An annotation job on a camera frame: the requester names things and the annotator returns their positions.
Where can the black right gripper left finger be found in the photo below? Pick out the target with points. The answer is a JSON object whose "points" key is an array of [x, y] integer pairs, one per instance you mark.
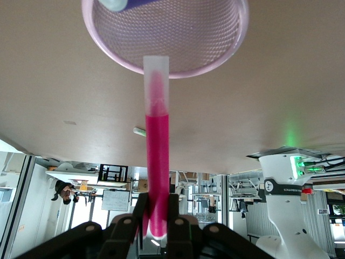
{"points": [[126, 232]]}

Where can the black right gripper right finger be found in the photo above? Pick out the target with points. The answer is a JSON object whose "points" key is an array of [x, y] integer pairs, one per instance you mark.
{"points": [[186, 234]]}

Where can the pink pen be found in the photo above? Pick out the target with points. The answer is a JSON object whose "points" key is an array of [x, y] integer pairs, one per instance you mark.
{"points": [[157, 151]]}

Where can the purple pen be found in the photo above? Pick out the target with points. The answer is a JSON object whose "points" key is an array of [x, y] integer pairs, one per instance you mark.
{"points": [[134, 3]]}

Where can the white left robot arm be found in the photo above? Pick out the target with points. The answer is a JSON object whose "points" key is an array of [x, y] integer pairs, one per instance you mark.
{"points": [[280, 205]]}

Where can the pink mesh pen holder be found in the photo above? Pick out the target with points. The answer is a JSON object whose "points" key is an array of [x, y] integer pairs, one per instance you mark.
{"points": [[188, 35]]}

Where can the whiteboard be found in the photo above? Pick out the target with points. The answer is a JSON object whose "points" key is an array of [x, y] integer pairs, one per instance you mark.
{"points": [[116, 201]]}

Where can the black rack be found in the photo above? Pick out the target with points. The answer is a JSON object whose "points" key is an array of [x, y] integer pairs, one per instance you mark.
{"points": [[107, 176]]}

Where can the person with dark hat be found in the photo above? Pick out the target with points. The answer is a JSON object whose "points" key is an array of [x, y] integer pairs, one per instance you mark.
{"points": [[66, 198]]}

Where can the green pen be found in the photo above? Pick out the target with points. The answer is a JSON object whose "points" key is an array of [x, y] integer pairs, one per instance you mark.
{"points": [[139, 131]]}

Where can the brown paper table cover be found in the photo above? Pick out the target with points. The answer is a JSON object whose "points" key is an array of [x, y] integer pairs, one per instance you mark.
{"points": [[54, 81]]}

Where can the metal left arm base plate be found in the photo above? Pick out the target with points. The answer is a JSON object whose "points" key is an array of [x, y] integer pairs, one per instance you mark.
{"points": [[269, 153]]}

